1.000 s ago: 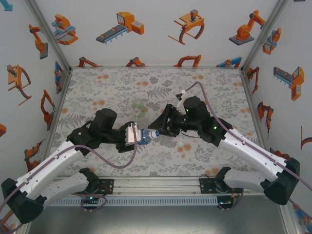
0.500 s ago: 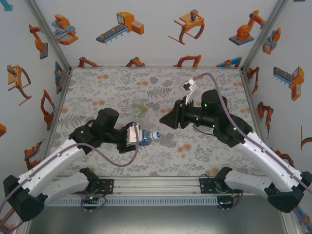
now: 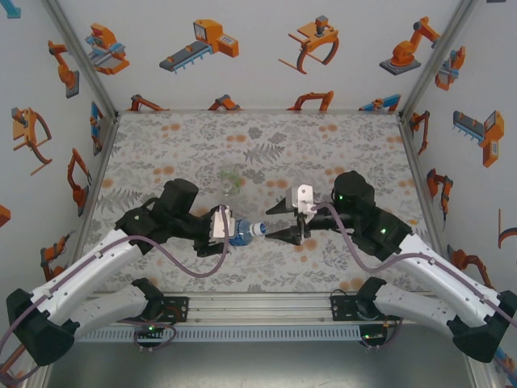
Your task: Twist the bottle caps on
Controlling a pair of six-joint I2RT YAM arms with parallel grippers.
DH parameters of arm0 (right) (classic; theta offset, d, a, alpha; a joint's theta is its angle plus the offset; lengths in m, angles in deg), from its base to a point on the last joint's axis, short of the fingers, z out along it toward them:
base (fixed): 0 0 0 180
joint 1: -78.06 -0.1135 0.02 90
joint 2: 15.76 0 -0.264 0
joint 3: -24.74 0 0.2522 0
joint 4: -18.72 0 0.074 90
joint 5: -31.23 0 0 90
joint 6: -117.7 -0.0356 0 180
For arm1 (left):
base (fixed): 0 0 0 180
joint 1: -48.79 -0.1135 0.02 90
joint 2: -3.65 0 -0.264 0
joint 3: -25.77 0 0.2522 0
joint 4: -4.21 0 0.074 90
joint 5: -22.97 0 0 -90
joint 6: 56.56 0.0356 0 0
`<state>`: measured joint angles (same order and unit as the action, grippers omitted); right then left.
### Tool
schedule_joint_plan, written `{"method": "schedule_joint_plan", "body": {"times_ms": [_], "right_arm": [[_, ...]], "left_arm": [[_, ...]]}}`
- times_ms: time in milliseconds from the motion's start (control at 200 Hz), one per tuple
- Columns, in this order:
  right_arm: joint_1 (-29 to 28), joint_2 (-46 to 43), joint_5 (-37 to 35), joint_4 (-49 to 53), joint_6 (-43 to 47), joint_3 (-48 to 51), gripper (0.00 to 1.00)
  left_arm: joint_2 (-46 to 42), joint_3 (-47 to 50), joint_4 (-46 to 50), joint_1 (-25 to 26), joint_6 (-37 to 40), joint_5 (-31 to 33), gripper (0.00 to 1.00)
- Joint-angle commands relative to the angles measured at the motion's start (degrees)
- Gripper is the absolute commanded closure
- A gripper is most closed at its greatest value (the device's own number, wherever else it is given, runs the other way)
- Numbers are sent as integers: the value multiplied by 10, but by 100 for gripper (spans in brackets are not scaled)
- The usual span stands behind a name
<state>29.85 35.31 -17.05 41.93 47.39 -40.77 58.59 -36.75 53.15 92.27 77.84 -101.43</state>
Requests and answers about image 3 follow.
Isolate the blue label plastic bottle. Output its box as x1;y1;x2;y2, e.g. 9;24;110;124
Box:
229;217;256;247

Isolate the green label plastic bottle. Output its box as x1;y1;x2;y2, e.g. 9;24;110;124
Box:
220;161;242;195

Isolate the grey fern patterned table mat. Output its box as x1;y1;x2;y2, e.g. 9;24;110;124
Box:
66;112;452;293

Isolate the grey metal lower panel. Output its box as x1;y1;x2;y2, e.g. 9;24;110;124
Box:
44;341;473;388

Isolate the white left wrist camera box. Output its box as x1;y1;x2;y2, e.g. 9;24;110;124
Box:
209;205;237;240

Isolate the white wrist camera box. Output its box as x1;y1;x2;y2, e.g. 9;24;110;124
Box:
284;183;317;222
209;205;237;240

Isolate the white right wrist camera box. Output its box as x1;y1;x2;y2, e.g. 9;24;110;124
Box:
284;183;317;222

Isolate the aluminium side frame rail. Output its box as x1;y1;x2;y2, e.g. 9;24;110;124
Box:
66;112;121;284
397;112;452;259

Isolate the aluminium front mounting rail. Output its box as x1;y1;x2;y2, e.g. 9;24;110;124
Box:
86;291;405;325

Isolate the grey slotted cable duct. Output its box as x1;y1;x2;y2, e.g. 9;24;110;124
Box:
76;326;360;343

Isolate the aluminium back frame rail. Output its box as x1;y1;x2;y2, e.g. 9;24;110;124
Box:
116;108;401;116

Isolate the aluminium corner frame post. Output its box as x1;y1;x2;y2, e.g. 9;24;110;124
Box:
397;0;481;122
40;0;121;122

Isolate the aluminium frame leg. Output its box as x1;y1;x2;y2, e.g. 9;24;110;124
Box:
27;365;52;388
470;359;500;388

